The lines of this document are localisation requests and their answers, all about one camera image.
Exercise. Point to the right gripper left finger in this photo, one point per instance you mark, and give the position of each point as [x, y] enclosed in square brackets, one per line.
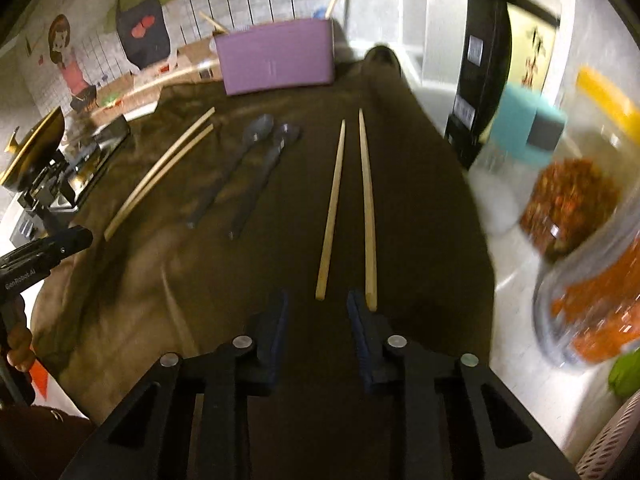
[247, 366]

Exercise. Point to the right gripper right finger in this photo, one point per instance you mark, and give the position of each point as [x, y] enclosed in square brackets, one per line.
[400, 372]

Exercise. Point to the wooden chopstick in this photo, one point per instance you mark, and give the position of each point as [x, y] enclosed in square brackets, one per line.
[325, 259]
[159, 165]
[137, 197]
[371, 280]

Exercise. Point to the person's left hand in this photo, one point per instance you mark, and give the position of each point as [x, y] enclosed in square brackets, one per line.
[19, 353]

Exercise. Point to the golden pot lid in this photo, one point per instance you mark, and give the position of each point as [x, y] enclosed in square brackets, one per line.
[33, 152]

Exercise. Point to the gas stove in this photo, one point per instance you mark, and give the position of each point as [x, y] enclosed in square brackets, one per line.
[53, 190]

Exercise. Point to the brown cloth mat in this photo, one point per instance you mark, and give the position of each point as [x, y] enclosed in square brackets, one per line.
[104, 316]

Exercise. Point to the white perforated basket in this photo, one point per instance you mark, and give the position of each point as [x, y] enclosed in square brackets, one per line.
[614, 453]

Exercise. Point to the grey plastic spoon right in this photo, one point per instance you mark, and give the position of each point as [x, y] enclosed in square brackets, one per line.
[284, 136]

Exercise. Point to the grey plastic spoon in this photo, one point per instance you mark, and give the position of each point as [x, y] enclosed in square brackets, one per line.
[284, 136]
[257, 131]

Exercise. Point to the green object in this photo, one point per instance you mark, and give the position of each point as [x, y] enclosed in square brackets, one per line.
[624, 378]

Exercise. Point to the grey plastic spoon left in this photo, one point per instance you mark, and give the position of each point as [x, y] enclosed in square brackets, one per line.
[257, 131]

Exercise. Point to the jar with teal lid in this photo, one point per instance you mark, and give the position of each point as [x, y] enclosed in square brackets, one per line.
[523, 136]

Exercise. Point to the jar with yellow lid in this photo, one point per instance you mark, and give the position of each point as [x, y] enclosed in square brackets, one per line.
[593, 169]

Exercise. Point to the chopstick standing in holder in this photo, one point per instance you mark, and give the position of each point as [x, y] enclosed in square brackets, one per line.
[217, 27]

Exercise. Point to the purple utensil holder box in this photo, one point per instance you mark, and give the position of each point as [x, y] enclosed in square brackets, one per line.
[289, 54]

